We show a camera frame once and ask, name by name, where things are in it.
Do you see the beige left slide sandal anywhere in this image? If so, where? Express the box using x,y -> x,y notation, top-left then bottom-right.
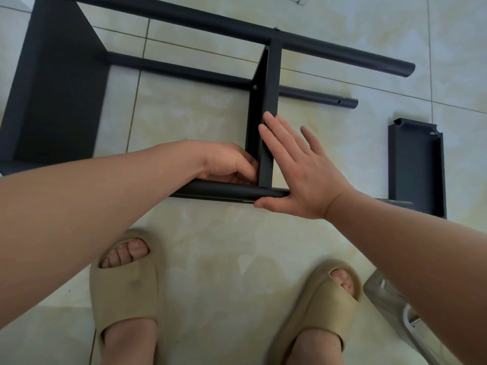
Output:
89,229 -> 169,365

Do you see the person's foot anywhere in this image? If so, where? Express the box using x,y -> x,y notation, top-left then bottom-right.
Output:
285,269 -> 355,365
99,239 -> 158,365

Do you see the clear plastic bag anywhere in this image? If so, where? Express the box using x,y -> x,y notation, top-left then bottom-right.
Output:
363,271 -> 421,340

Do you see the person's left hand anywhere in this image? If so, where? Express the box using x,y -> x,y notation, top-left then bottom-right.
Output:
197,141 -> 260,185

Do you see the person's left forearm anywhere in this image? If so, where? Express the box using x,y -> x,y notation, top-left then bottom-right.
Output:
0,140 -> 208,332

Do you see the white plastic piece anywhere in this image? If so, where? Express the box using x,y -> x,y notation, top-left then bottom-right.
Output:
402,303 -> 444,365

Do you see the person's right forearm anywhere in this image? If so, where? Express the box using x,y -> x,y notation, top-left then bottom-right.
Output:
325,189 -> 487,365

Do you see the beige right slide sandal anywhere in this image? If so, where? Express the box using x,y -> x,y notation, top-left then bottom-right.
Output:
266,259 -> 363,365

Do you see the person's left foot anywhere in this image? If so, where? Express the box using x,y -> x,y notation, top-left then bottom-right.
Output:
99,239 -> 158,365

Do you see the loose dark grey shelf panel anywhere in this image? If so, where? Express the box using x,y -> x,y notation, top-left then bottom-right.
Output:
388,118 -> 447,219

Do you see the person's right foot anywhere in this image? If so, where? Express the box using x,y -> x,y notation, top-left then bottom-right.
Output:
285,269 -> 355,365

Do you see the dark grey metal rack frame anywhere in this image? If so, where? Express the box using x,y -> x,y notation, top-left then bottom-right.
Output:
0,0 -> 416,206

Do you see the beige slide sandal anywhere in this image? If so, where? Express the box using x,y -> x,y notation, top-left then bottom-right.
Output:
266,259 -> 363,365
89,229 -> 169,365

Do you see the person's right hand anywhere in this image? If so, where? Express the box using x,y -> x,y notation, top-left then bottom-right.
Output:
253,111 -> 346,221

